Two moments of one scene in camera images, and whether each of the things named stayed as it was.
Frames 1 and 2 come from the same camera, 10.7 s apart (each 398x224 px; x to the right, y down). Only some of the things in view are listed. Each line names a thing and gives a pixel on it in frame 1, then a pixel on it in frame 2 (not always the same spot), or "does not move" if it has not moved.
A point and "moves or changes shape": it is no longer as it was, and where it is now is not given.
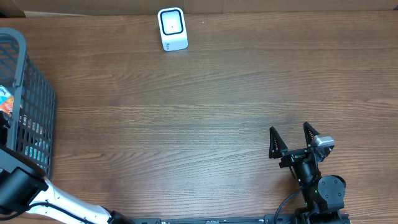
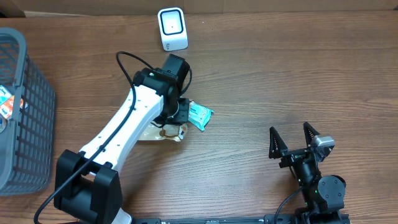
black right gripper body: x=292 y=157 does not move
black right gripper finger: x=310 y=132 does not move
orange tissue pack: x=6 y=101 moves or changes shape
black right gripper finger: x=277 y=146 does not move
